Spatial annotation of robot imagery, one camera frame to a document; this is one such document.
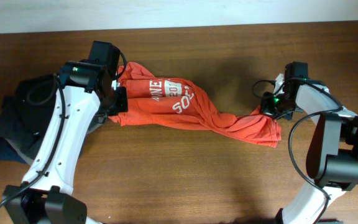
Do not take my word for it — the red orange t-shirt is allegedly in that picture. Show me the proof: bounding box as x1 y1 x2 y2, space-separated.
111 62 282 147

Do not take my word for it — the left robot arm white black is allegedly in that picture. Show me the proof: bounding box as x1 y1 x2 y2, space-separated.
0 40 128 224

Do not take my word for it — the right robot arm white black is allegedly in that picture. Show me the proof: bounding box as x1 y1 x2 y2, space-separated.
260 62 358 223

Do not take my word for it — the black folded garment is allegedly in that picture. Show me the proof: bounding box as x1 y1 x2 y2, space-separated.
0 74 58 159

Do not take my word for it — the grey folded garment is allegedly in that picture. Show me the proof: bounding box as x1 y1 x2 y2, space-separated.
0 111 105 166

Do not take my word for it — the navy blue folded garment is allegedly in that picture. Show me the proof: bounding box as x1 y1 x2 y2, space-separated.
0 138 26 164

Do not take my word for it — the left black cable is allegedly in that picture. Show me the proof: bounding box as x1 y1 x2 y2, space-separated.
0 49 128 224

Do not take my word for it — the black cable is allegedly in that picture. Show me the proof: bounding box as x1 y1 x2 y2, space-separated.
0 49 128 224
251 79 344 224

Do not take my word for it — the right black cable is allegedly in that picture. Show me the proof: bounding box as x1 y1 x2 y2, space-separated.
251 79 344 224

